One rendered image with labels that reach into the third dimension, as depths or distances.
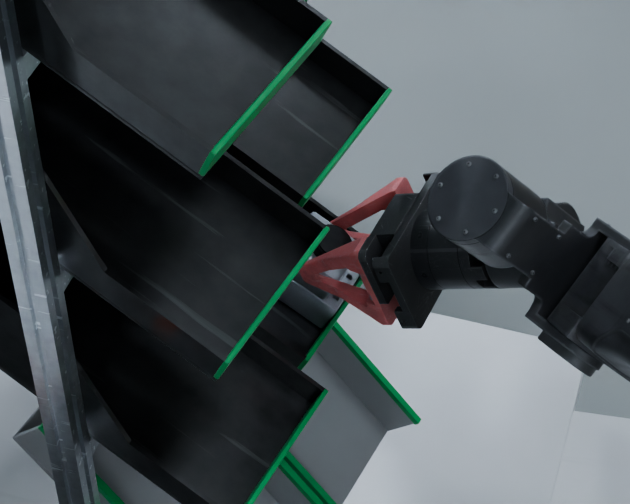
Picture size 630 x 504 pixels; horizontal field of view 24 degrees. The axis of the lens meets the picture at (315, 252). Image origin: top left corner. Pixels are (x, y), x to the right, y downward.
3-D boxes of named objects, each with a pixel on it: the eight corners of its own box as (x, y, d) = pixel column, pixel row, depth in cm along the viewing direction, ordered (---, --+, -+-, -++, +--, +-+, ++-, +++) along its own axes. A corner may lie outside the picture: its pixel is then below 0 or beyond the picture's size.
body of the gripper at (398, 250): (363, 261, 99) (458, 259, 95) (419, 170, 105) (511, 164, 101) (396, 332, 102) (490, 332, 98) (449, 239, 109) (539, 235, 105)
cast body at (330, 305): (345, 292, 113) (382, 246, 108) (321, 330, 111) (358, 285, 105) (257, 230, 113) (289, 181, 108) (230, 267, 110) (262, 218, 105)
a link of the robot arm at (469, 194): (600, 384, 94) (681, 277, 93) (523, 338, 85) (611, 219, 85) (476, 287, 102) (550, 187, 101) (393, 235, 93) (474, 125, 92)
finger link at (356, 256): (269, 258, 104) (381, 254, 98) (311, 195, 108) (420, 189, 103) (306, 328, 107) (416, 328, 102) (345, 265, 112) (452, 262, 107)
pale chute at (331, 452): (387, 429, 130) (421, 419, 127) (319, 538, 121) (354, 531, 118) (182, 194, 123) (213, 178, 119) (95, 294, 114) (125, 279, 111)
